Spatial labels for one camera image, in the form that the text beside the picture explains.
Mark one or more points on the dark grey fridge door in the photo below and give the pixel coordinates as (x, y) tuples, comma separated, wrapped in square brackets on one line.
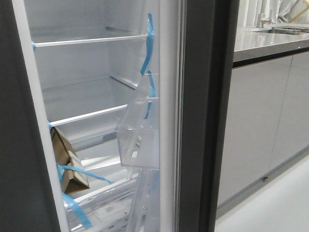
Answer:
[(26, 201), (196, 47)]

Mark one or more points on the clear plastic door bin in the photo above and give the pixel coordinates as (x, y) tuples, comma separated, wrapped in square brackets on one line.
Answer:
[(138, 138)]

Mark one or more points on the middle glass fridge shelf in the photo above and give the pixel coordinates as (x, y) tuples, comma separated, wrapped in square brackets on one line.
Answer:
[(66, 104)]

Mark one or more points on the glass fridge shelf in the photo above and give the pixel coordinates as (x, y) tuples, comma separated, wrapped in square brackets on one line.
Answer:
[(66, 104), (82, 36)]

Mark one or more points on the upper glass fridge shelf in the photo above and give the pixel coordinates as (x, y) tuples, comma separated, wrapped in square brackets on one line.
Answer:
[(82, 36)]

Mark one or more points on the lower clear door bin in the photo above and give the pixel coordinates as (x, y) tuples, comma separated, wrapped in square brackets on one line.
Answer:
[(145, 208)]

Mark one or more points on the blue tape strip on bin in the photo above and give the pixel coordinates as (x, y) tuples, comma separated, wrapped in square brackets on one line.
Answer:
[(152, 93)]

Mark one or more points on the blue tape strip upper right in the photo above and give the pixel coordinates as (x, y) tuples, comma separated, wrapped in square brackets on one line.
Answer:
[(149, 43)]

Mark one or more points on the brown cardboard box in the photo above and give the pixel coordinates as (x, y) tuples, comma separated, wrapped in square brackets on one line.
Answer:
[(72, 181)]

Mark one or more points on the clear crisper drawer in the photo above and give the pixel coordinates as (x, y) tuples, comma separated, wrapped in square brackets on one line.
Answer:
[(106, 205)]

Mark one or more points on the blue tape strip on box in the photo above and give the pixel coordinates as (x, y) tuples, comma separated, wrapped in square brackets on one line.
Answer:
[(73, 168)]

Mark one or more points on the grey kitchen counter cabinet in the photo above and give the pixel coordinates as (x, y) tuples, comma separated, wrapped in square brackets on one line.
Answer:
[(267, 124)]

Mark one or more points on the grey stone countertop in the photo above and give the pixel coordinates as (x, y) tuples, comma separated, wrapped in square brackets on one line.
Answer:
[(259, 42)]

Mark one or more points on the blue tape strip lower left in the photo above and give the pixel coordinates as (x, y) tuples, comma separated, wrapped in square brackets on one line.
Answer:
[(78, 211)]

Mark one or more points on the silver sink faucet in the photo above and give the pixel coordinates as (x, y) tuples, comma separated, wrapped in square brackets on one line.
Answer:
[(263, 20)]

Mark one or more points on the stainless steel sink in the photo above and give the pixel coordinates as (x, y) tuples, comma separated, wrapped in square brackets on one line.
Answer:
[(288, 30)]

